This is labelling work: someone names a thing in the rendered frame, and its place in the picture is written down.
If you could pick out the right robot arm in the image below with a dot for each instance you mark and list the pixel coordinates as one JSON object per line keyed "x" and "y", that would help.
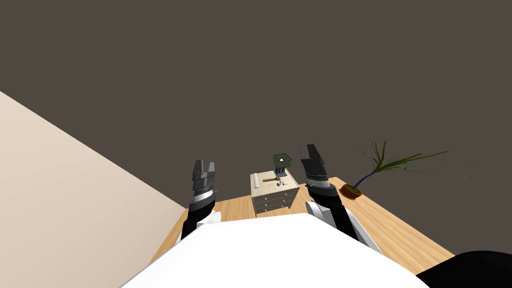
{"x": 336, "y": 208}

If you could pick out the potted palm plant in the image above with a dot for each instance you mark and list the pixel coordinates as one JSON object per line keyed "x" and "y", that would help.
{"x": 352, "y": 190}

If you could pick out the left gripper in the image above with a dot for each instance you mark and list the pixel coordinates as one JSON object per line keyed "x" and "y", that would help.
{"x": 203, "y": 184}

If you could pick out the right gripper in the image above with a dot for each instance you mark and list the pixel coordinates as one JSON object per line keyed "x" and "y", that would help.
{"x": 315, "y": 172}

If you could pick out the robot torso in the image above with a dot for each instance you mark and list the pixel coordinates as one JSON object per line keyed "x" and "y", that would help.
{"x": 276, "y": 256}

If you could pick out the beige chest of drawers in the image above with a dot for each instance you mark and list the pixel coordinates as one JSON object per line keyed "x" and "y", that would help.
{"x": 275, "y": 192}

